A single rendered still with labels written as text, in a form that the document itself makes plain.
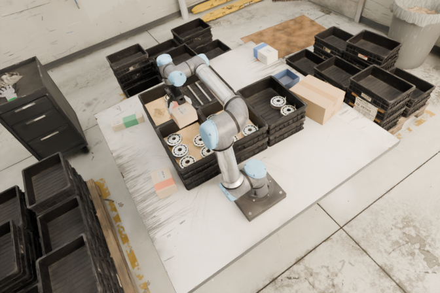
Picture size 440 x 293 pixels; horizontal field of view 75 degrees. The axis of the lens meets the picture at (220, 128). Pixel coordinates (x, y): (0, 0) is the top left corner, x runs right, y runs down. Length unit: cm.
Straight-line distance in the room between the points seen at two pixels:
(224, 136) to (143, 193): 88
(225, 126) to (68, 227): 159
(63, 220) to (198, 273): 123
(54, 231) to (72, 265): 41
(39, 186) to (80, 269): 82
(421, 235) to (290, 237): 94
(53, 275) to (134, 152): 88
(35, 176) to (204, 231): 155
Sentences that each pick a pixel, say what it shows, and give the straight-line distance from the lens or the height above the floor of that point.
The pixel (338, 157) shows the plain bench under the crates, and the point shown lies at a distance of 195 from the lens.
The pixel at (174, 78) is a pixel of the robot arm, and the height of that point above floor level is 142.
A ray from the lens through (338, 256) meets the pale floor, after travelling 241.
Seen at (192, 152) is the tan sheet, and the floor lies 83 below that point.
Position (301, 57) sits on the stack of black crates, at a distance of 343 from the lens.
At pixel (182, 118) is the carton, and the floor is 111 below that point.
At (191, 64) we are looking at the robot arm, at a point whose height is 143.
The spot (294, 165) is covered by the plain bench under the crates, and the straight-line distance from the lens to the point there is 187.
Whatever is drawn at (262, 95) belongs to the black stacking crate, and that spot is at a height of 83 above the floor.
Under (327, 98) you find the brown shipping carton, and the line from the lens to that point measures 207.
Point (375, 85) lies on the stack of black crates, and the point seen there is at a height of 49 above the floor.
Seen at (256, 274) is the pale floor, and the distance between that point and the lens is 232.
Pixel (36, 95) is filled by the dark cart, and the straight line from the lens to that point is 284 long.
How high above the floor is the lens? 224
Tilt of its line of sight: 47 degrees down
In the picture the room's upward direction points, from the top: 11 degrees counter-clockwise
